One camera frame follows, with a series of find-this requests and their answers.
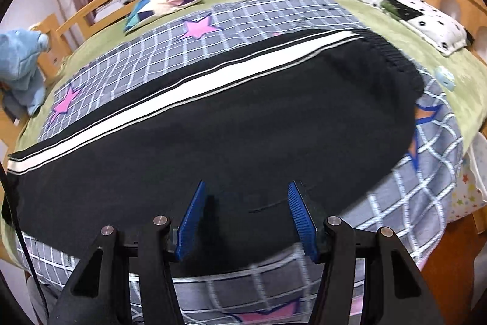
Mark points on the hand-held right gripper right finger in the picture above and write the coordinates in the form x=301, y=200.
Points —
x=302, y=222

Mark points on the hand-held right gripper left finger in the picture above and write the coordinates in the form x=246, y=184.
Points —
x=192, y=222

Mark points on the black pants with white stripe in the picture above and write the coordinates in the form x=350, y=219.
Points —
x=228, y=127

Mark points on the white star printed cloth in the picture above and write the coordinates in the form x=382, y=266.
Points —
x=466, y=188

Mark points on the small light blue toy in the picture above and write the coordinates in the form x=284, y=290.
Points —
x=445, y=78

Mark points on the grey checked blanket with stars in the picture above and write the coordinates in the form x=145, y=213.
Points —
x=266, y=16

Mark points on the green bed sheet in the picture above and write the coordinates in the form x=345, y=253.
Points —
x=380, y=26

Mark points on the colourful triangle pattern pillow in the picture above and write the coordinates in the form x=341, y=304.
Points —
x=159, y=3

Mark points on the light blue plush towel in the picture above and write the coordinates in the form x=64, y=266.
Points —
x=23, y=62

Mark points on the white pillow with black dots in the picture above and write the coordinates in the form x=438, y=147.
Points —
x=430, y=24

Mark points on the dark green black cloth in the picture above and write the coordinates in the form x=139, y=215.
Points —
x=401, y=8

